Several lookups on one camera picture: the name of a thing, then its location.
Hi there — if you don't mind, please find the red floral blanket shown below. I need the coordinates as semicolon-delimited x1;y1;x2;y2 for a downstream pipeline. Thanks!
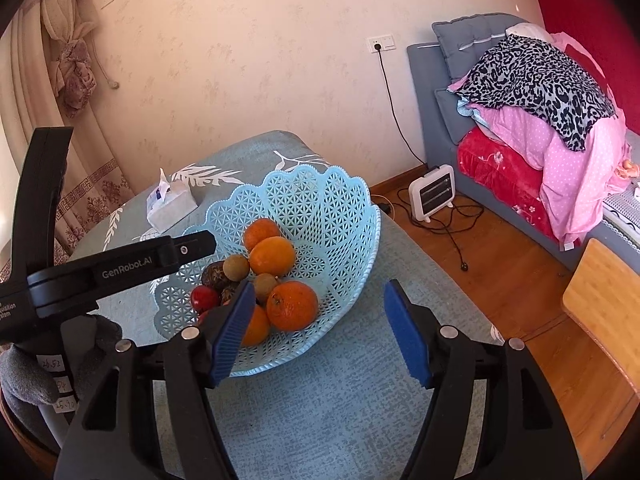
457;127;583;248

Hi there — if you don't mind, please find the white curtain cord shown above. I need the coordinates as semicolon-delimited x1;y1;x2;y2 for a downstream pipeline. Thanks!
92;35;121;91

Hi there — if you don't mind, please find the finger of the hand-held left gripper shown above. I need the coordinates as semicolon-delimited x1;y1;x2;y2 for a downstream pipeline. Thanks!
10;127;74;281
27;230;217;318

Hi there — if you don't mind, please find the light blue cloth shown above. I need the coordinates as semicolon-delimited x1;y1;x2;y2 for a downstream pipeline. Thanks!
456;97;488;121

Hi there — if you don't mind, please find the leopard print cloth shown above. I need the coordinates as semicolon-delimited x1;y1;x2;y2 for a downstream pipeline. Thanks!
447;35;618;153

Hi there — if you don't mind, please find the white electric heater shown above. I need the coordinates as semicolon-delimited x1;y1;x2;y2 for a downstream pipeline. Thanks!
408;165;457;222

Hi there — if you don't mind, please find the white cloth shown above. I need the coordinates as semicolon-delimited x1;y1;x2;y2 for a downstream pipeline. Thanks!
505;22;553;46

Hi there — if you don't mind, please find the small deep orange tangerine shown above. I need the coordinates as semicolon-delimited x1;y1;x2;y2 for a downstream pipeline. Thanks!
266;281;319;331

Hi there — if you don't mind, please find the black heater cable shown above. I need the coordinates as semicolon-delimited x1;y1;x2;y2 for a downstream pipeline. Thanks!
385;187;486;273

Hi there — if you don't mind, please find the oval orange kumquat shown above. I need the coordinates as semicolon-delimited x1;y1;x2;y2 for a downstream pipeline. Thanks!
240;304;272;347
248;236;297;278

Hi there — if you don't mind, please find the small red fruit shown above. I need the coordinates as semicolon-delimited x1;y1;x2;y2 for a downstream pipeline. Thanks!
190;286;221;312

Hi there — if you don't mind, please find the grey knitted bed cover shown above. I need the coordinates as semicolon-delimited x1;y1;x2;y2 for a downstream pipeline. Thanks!
597;180;640;248

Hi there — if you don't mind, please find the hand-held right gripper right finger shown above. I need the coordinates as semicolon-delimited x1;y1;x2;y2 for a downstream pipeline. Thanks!
382;279;583;480

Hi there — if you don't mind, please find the small brown longan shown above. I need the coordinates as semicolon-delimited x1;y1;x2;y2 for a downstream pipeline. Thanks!
223;254;250;280
252;273;280;306

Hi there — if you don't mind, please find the person's left hand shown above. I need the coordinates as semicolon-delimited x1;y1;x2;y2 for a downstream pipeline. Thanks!
0;312;123;453

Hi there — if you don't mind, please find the small grey cushion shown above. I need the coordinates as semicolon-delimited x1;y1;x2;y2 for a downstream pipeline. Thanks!
434;89;476;144

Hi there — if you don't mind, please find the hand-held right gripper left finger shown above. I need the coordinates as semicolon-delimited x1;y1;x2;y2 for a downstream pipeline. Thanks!
52;280;257;480

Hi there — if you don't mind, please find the white tissue pack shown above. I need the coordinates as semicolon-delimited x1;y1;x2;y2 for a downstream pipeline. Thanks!
146;168;197;234

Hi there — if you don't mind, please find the light blue plastic basket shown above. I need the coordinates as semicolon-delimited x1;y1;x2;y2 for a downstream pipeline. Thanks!
150;164;382;378

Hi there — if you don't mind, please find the wooden chair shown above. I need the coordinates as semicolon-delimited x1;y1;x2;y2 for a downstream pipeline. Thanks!
562;238;640;401

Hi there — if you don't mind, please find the beige patterned curtain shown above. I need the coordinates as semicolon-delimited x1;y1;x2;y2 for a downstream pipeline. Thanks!
0;0;136;286

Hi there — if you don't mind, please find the black power cable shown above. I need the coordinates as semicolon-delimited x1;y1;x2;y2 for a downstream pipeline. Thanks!
377;50;428;168

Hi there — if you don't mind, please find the large orange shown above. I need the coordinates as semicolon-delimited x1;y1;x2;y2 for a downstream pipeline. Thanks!
243;218;282;253

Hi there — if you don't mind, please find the pink clothes pile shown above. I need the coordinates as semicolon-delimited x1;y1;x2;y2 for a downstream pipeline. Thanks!
447;32;631;251

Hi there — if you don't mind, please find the large grey cushion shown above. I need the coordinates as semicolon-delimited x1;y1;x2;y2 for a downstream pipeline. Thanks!
431;12;523;80

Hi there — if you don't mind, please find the large red fabric panel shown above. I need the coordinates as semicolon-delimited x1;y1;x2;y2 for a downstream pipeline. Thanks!
530;0;640;136

